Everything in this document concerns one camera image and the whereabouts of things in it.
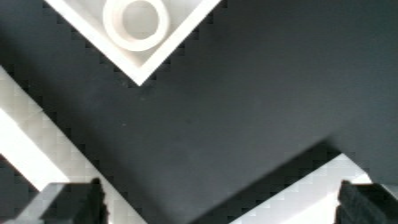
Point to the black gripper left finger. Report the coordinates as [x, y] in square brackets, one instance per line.
[68, 204]

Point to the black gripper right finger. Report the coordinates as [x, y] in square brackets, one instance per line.
[368, 204]

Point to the white square tabletop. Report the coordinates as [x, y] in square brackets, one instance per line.
[136, 29]

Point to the white U-shaped obstacle fence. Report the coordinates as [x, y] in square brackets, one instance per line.
[219, 147]

